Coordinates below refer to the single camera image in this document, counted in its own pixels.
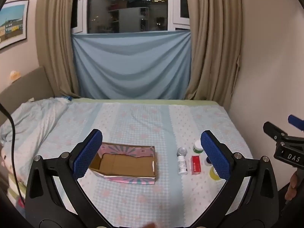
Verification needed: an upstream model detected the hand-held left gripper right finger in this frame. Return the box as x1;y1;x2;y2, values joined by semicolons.
190;130;279;228

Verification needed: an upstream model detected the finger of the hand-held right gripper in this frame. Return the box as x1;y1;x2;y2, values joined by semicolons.
263;121;287;141
287;114;304;131

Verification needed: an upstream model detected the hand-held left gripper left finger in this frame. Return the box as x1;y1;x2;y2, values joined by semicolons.
26;129;112;228

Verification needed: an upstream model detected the large yellow jar white lid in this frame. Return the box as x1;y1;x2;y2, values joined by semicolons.
209;166;225;180

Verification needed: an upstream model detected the small red box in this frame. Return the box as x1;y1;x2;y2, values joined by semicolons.
191;155;202;175

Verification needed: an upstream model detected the white pill bottle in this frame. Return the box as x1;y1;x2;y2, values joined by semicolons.
178;155;188;176

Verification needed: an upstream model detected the cardboard box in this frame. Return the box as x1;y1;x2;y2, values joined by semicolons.
88;142;158;186

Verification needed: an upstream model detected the person's right hand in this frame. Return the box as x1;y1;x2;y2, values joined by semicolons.
286;171;300;199

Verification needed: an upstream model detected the green jar with white lid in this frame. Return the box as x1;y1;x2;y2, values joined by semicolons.
192;141;205;154

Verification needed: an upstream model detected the light blue crumpled duvet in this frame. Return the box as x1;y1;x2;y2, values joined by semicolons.
0;97;72;152

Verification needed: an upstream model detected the pale green mattress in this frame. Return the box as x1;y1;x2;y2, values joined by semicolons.
78;97;219;105

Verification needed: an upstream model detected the striped cloth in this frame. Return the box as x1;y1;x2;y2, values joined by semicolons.
7;171;26;209

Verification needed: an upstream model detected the pale plush toy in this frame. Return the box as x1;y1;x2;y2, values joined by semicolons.
0;147;10;171

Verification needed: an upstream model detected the grey headboard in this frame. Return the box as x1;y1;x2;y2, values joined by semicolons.
0;66;56;126

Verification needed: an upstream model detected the light blue hanging cloth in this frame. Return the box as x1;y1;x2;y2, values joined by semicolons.
71;30;192;100

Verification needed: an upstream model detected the beige curtain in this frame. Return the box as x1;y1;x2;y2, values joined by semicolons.
185;0;243;106
35;0;81;98

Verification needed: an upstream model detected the window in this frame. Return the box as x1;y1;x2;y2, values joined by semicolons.
71;0;190;34

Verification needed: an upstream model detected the black cable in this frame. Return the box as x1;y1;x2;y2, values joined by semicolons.
0;103;26;205

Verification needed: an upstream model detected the framed wall picture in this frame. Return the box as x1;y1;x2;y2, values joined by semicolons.
0;0;29;50

